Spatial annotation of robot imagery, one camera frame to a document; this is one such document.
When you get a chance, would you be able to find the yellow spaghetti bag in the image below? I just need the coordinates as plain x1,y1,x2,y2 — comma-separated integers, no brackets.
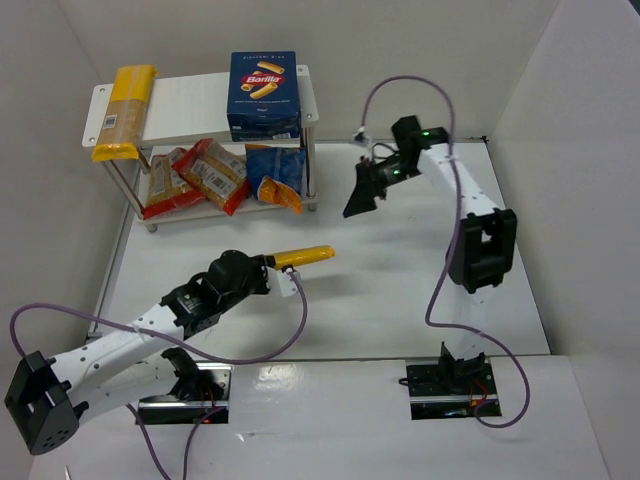
92,64,157,163
272,245,336,270

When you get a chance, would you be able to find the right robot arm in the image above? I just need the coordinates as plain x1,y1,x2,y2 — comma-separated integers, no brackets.
343,116,517,375

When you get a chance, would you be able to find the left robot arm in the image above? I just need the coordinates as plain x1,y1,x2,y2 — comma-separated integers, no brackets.
4,250,275,456

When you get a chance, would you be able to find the blue and orange pasta bag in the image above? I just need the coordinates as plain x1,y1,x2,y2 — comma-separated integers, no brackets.
245,144,306,214

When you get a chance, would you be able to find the blue Barilla pasta box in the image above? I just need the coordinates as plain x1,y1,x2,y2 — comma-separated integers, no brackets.
226,51,301,142

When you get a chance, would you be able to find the white two-tier shelf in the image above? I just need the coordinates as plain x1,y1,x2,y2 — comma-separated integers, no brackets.
103,65,319,232

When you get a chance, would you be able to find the yellow spaghetti bag on shelf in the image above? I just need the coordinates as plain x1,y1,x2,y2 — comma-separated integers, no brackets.
92,64,157,163

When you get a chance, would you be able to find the red macaroni bag right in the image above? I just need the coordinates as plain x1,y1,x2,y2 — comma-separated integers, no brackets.
172,138,250,216

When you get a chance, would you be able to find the red macaroni bag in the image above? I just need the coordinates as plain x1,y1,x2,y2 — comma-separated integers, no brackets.
143,147,205,220
172,138,250,216

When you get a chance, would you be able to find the red macaroni bag left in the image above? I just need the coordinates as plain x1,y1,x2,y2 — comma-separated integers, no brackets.
143,147,205,220

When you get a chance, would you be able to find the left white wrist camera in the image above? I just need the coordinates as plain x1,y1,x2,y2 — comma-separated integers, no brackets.
267,268,300,298

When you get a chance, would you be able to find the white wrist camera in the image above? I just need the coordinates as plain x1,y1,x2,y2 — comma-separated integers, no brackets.
352,126,373,148
267,268,300,298

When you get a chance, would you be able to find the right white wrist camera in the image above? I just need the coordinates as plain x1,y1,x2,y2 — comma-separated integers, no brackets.
352,126,373,148

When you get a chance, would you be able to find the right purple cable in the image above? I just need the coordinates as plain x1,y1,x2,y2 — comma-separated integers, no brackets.
360,75,531,429

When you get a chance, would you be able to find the purple cable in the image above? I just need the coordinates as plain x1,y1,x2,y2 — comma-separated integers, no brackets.
9,272,308,480
360,75,531,429

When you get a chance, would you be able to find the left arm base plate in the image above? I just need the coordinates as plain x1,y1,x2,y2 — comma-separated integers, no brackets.
137,361,233,425

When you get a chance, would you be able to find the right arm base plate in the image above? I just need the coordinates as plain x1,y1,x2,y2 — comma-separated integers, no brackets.
398,362,501,420

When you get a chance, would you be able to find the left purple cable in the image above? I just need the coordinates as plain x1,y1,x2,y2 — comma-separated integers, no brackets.
9,272,308,480

